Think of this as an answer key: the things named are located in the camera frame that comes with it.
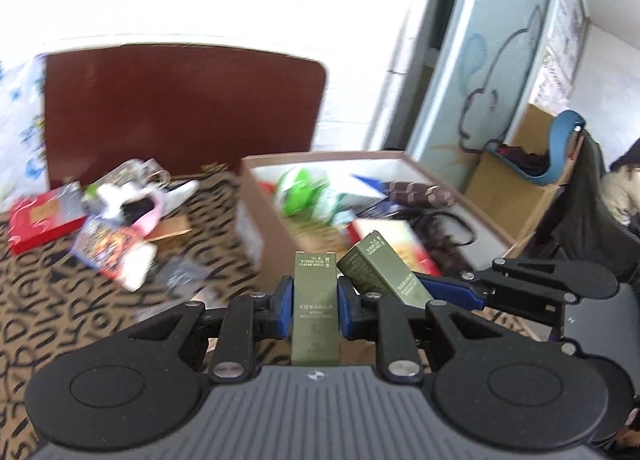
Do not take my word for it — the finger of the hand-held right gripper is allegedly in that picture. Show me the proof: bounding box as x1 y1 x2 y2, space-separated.
416 257 620 327

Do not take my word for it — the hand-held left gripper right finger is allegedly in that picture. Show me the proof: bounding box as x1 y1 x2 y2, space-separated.
337 276 506 384

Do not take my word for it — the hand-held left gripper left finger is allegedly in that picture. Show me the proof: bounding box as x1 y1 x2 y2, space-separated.
127 276 294 384

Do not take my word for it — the olive green box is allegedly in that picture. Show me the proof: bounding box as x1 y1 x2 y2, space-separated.
337 231 435 311
291 250 343 367

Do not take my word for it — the brown cardboard box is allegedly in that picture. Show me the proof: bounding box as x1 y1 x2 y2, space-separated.
235 150 532 367

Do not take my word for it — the brown checked pouch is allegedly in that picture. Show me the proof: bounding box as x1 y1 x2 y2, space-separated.
381 180 454 209

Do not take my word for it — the clear bag of toothpicks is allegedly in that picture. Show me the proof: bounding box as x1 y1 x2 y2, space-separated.
150 255 236 315

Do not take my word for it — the green mosquito repellent plug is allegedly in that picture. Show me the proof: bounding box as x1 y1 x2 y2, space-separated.
274 166 332 221

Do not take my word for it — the letter-print desktop cloth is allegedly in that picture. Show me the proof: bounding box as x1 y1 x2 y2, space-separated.
0 171 431 460

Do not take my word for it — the red gradient gift box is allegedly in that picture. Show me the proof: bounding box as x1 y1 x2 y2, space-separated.
351 218 442 277

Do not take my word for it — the orange snack packet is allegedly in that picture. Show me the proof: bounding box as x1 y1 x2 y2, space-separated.
289 217 353 253

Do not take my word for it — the stack of cardboard boxes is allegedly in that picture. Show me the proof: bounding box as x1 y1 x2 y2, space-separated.
464 104 577 253

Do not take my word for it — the dark jacket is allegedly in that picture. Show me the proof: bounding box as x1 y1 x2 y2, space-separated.
549 132 640 287

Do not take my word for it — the white and blue box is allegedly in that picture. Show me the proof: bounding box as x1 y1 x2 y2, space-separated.
349 171 397 201

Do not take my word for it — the blue chair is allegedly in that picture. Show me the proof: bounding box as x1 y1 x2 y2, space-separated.
486 110 587 187

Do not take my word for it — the colourful printed packet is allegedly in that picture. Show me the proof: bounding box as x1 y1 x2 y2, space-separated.
69 216 160 292

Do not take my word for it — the clear plastic package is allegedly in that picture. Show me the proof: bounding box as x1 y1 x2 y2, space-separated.
87 158 172 201

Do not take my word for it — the dark brown board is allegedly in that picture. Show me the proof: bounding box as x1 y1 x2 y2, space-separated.
44 43 329 185

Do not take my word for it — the grey panel with cartoon drawing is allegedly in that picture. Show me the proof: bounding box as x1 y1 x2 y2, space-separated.
404 0 562 157

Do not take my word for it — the flat red box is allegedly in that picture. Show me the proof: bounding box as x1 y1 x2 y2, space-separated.
7 183 89 255

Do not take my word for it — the floral plastic bag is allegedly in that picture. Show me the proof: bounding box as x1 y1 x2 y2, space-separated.
0 54 49 208

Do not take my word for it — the black cord bundle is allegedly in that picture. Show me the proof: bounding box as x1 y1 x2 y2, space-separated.
409 209 482 273

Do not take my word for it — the wall poster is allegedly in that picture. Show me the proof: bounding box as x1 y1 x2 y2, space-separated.
529 0 589 117

